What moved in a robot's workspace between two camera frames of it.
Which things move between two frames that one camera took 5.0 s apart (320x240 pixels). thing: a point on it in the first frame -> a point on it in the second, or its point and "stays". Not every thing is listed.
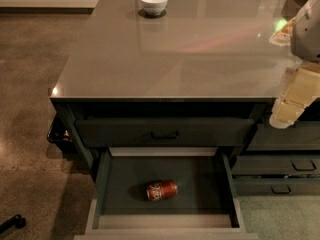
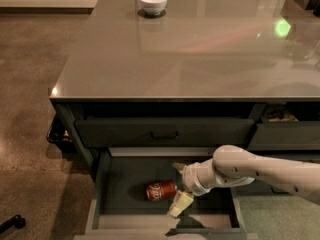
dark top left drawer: [107, 132] stays
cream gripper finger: [302, 86] -> [180, 204]
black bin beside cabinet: [59, 133] stays
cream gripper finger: [284, 36] -> [180, 166]
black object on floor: [15, 221] stays
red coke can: [161, 189] stays
